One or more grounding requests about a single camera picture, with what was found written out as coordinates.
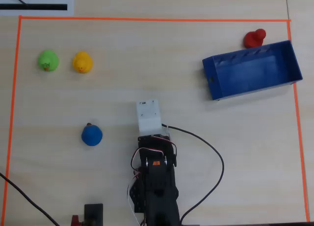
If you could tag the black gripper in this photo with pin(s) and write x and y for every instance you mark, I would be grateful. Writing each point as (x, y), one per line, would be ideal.
(152, 140)

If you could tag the blue rubber duck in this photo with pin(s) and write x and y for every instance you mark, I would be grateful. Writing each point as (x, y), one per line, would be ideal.
(92, 135)

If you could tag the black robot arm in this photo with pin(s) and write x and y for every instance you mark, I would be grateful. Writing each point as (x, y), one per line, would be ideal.
(160, 186)

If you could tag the yellow rubber duck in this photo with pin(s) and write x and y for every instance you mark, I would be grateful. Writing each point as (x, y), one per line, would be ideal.
(82, 62)

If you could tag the blue plastic box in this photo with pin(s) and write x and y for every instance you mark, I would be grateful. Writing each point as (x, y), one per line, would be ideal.
(255, 73)

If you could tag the green rubber duck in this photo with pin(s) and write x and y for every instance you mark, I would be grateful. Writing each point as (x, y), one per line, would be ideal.
(48, 60)

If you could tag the red rubber duck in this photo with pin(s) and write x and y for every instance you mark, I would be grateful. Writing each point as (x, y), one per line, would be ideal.
(254, 38)

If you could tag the black clamp block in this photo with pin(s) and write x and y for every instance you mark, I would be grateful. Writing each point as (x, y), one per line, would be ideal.
(93, 212)

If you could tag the orange tape strip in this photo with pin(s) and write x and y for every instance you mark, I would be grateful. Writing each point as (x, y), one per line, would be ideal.
(12, 113)
(300, 142)
(154, 19)

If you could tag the black strip on paper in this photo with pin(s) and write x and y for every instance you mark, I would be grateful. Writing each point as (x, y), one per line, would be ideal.
(44, 7)

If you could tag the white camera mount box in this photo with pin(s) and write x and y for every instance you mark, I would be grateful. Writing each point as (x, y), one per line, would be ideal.
(148, 115)

